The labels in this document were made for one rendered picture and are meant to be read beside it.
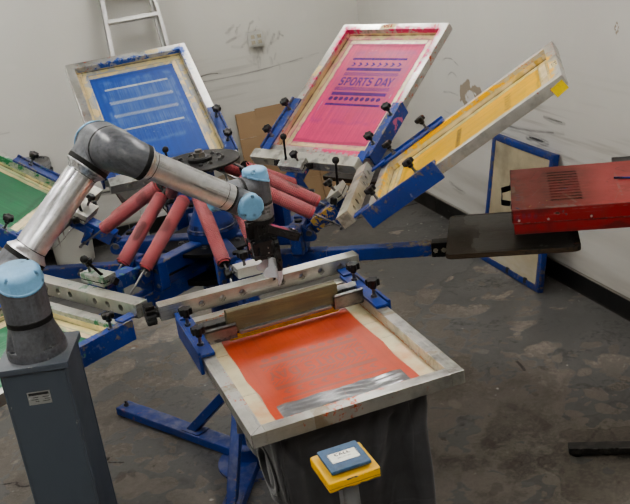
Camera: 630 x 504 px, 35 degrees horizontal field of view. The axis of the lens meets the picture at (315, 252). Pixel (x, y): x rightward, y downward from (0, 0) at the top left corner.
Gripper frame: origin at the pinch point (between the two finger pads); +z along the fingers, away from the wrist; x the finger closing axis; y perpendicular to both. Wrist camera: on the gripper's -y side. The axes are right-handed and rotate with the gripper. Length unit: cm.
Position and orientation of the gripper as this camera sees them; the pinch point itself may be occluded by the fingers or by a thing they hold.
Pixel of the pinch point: (278, 278)
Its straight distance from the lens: 297.7
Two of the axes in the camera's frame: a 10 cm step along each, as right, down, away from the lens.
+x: 3.5, 2.9, -8.9
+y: -9.3, 2.4, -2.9
